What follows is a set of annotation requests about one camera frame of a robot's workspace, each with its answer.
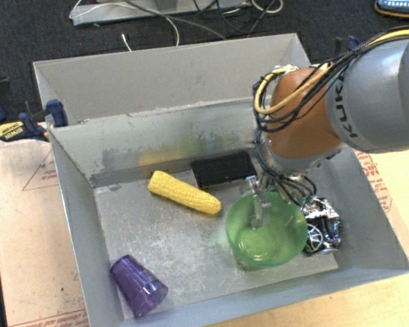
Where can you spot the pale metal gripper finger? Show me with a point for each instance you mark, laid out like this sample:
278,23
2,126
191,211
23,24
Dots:
256,204
266,215

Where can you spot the black flat block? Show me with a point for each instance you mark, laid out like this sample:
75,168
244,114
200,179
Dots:
223,169

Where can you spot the black and silver shiny packet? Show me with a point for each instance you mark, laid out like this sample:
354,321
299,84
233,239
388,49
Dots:
324,228

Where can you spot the purple translucent cup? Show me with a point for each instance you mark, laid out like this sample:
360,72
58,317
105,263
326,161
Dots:
138,286

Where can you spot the brown cardboard board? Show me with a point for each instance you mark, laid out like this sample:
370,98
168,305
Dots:
32,240

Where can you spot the grey metal bin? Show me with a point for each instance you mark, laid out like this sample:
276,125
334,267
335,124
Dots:
170,241

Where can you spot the yellow toy corn cob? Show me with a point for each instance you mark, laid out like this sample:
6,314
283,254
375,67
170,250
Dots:
185,193

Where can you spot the green translucent cup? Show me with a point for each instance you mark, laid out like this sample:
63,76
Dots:
269,243

